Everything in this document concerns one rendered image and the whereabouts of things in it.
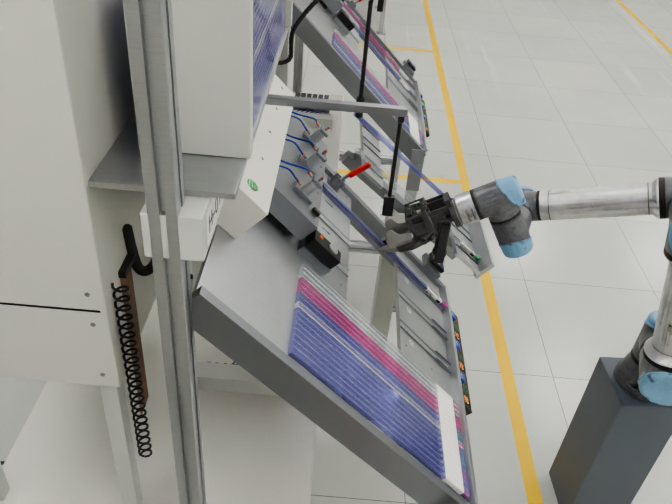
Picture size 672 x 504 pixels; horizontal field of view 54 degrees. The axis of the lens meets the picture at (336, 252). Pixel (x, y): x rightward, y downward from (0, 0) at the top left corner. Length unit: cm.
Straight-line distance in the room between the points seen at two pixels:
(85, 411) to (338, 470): 94
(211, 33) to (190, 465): 72
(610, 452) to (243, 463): 107
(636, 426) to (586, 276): 141
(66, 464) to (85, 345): 51
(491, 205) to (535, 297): 158
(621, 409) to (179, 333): 130
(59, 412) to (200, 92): 96
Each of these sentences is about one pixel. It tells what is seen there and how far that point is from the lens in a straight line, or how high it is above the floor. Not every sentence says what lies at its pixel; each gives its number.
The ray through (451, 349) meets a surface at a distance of 166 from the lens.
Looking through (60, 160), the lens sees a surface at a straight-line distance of 92.
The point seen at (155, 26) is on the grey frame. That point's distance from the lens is 76.
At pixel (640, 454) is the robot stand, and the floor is 35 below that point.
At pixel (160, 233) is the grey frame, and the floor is 135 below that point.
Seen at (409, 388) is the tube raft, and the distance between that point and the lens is 137.
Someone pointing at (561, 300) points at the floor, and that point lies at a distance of 313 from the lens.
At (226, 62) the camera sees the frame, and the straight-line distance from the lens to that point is 91.
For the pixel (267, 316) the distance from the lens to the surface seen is 110.
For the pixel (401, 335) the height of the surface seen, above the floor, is 85.
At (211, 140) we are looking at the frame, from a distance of 96.
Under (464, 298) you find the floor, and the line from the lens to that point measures 298.
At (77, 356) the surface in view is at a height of 107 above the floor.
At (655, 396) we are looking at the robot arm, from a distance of 180.
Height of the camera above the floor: 186
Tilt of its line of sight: 37 degrees down
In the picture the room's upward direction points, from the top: 5 degrees clockwise
